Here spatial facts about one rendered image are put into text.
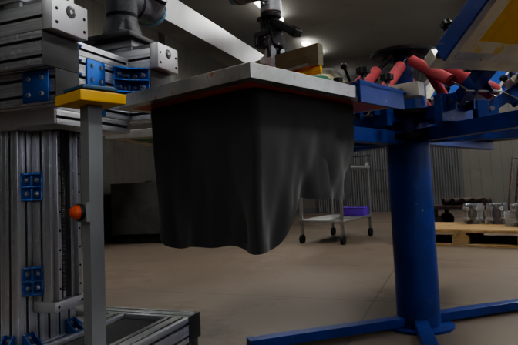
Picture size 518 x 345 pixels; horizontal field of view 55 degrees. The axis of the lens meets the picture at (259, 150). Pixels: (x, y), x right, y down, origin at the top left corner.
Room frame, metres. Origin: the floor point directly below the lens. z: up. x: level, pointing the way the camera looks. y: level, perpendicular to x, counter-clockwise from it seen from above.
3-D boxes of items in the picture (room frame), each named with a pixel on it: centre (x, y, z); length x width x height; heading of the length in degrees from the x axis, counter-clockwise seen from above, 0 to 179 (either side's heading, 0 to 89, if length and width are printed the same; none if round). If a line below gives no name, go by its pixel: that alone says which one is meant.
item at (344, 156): (1.47, -0.15, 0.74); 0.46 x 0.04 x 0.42; 139
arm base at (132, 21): (1.85, 0.50, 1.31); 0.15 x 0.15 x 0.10
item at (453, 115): (2.44, -0.73, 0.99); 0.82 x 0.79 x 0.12; 139
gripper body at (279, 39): (1.72, -0.06, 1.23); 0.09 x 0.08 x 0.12; 48
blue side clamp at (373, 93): (1.64, -0.40, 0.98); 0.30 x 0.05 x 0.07; 139
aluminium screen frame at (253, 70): (1.64, -0.03, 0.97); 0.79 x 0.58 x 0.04; 139
